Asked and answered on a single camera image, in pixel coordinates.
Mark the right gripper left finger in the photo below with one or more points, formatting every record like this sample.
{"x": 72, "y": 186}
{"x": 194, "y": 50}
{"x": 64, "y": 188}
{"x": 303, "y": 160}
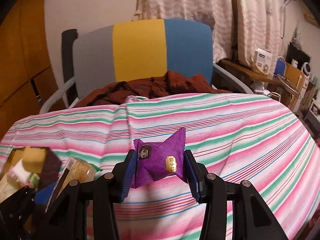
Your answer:
{"x": 123, "y": 174}

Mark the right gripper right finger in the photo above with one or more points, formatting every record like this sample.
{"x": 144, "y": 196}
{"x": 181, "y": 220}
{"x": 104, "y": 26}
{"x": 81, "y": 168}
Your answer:
{"x": 196, "y": 175}

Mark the purple snack packet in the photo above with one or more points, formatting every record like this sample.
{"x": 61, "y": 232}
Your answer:
{"x": 157, "y": 160}

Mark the green cracker packet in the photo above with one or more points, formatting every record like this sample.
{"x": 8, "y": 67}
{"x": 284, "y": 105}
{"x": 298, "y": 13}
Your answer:
{"x": 75, "y": 169}

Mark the yellow sponge block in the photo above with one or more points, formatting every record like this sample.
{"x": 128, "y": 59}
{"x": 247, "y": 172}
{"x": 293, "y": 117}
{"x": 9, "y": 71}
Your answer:
{"x": 33, "y": 159}

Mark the white foam block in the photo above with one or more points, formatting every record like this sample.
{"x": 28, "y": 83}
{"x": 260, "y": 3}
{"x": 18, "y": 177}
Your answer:
{"x": 20, "y": 175}

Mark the striped pink green bedsheet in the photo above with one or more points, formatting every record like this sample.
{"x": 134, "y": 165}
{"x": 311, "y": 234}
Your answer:
{"x": 236, "y": 136}

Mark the gold rectangular tray box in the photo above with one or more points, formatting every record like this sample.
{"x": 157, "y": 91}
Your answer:
{"x": 23, "y": 208}

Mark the dark red jacket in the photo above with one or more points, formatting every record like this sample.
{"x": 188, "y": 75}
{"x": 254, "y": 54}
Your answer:
{"x": 171, "y": 83}

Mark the grey yellow blue chair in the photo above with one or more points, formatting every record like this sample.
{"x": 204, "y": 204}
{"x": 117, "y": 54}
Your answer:
{"x": 141, "y": 49}

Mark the white blue product box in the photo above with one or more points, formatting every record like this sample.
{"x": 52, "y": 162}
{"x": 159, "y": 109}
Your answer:
{"x": 261, "y": 61}

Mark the blue round container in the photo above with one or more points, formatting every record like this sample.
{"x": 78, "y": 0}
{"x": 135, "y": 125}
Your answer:
{"x": 280, "y": 66}

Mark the white small fan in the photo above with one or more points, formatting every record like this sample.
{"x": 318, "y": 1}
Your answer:
{"x": 306, "y": 69}

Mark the patterned pink white curtain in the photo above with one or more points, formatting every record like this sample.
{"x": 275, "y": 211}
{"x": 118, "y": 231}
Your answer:
{"x": 251, "y": 24}

